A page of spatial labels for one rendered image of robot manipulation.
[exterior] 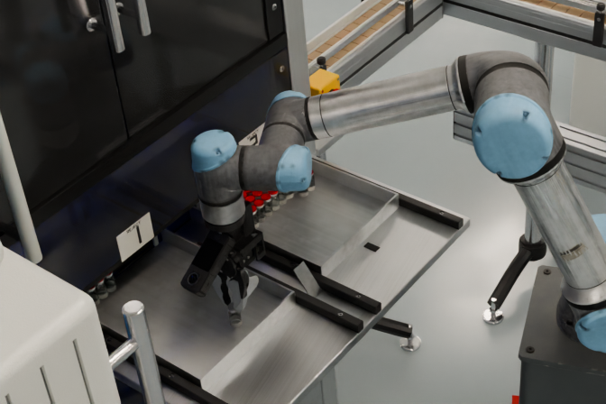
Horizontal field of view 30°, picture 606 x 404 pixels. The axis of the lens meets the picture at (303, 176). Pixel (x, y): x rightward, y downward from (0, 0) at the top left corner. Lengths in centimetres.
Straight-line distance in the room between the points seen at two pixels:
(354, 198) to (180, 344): 51
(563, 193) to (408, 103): 29
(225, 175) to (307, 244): 44
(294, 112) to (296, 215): 44
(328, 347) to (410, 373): 116
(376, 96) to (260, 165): 23
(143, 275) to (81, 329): 103
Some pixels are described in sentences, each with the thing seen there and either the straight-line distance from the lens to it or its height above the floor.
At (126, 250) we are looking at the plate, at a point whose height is 101.
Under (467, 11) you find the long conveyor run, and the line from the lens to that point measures 298.
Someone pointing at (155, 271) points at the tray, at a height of 88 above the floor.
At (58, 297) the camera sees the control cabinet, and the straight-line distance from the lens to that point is 121.
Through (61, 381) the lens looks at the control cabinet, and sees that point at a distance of 122.
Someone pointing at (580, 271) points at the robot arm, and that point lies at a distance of 190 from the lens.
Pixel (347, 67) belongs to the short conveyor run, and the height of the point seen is 92.
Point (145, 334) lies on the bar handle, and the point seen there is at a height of 144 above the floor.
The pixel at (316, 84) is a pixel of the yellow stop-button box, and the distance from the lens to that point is 242.
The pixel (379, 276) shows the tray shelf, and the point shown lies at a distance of 216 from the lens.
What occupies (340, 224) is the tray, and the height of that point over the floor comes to 88.
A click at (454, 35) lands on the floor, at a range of 459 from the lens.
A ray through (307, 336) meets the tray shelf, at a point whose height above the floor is 88.
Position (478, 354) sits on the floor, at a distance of 323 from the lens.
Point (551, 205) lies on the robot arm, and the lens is 180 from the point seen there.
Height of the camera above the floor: 235
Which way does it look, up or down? 37 degrees down
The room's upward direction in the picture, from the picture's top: 6 degrees counter-clockwise
